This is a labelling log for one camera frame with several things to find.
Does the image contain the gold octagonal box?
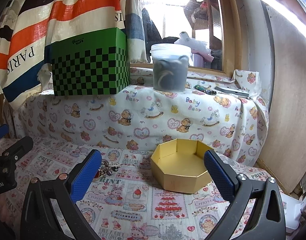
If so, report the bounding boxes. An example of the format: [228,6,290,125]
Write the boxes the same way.
[150,139,212,194]

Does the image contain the baby bear print cloth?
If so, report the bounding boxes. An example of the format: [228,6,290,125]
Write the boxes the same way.
[3,68,269,166]

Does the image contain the wooden board panel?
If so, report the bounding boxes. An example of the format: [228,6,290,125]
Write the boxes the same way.
[258,7,306,193]

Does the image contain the translucent plastic tub with lid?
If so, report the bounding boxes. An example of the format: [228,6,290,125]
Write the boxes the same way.
[151,43,191,92]

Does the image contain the striped paris woven bag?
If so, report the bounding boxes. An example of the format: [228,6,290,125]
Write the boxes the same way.
[0,0,146,109]

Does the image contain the silver jewelry pile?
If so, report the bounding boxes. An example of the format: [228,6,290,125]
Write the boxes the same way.
[92,160,121,182]

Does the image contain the white paper box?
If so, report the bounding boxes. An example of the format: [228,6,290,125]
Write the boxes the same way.
[280,193,302,233]

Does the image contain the green black checkered box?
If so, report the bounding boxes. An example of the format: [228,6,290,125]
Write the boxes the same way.
[46,28,130,96]

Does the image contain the pink white plastic bag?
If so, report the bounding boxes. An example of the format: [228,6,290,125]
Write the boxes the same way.
[174,31,214,62]

